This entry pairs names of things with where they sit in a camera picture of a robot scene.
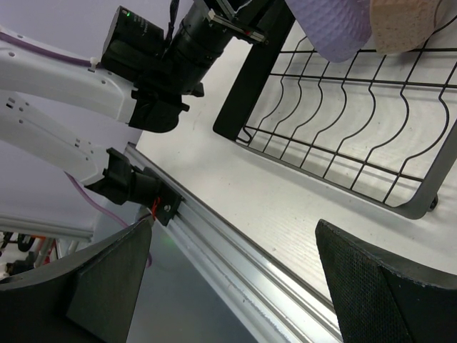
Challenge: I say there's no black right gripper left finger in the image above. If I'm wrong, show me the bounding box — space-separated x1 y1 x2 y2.
1 220 151 342

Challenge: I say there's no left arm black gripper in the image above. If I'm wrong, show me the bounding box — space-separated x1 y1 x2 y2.
185 0 282 44

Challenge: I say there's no purple square plate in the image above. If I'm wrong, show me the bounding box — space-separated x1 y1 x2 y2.
286 0 371 63

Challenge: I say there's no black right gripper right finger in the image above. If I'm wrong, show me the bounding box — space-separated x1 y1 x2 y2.
315 220 456 342

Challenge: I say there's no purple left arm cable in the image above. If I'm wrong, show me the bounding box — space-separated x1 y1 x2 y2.
0 31 99 69

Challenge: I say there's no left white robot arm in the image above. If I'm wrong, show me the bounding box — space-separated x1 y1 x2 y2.
1 1 276 207

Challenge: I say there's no black wire dish rack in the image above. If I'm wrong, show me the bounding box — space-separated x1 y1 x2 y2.
213 1 456 219

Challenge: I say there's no brown square plate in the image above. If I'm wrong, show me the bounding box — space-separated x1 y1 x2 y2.
370 0 443 54

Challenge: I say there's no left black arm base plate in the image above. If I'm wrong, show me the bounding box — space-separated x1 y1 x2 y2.
144 168 184 227

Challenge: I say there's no aluminium mounting rail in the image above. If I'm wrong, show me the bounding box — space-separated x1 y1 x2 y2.
125 144 343 342

